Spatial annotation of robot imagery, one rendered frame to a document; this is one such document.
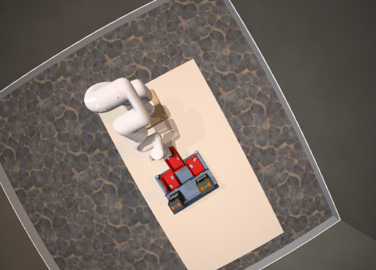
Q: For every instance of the dark grey metal shelf rack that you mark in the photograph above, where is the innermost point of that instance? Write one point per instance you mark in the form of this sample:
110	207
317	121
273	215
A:
188	188

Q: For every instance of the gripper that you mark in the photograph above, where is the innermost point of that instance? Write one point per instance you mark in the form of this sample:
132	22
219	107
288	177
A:
169	152

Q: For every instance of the red bin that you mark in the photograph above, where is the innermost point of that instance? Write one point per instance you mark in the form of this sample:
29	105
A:
197	166
173	163
166	179

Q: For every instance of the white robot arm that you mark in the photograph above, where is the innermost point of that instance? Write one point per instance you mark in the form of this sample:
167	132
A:
106	96

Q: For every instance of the dark green tool case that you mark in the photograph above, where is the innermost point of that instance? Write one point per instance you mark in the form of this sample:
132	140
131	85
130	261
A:
204	184

